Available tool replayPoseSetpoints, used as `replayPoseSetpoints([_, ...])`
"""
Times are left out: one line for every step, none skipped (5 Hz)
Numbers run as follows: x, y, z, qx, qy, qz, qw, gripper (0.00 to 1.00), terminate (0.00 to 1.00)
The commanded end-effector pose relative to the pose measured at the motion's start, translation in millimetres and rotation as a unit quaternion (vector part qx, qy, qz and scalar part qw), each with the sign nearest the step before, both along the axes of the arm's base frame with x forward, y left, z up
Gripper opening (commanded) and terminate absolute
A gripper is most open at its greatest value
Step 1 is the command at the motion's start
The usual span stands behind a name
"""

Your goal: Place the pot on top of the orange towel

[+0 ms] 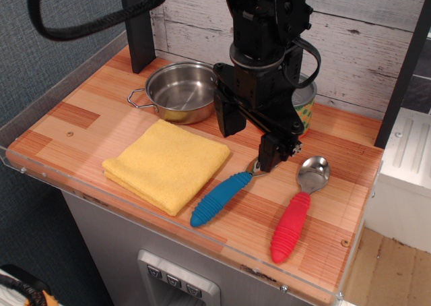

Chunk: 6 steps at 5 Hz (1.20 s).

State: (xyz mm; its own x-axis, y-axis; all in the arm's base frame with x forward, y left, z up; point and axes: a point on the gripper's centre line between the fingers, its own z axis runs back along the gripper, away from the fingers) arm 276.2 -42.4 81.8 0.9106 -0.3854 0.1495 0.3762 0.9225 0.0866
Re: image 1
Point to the dark right frame post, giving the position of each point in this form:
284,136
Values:
407,69

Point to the dark frame post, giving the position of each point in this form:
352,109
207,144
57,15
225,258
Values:
140,39
407,69

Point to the dark left frame post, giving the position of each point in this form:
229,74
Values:
140,39

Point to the blue handled fork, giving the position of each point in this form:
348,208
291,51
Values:
214,202

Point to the stainless steel pot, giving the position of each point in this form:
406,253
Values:
180,93

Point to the silver dispenser panel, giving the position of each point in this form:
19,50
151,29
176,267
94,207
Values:
169,284

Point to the peas and carrots can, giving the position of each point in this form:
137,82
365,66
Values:
303,102

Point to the yellow folded cloth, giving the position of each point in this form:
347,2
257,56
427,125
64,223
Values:
167,166

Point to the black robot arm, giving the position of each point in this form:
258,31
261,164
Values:
266,35

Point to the clear acrylic table guard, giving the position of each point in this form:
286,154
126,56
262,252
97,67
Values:
65,108

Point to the red handled spoon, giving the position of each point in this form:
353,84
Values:
312,176

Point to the white cabinet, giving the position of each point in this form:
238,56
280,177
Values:
399,203

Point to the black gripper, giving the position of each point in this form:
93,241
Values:
263,98

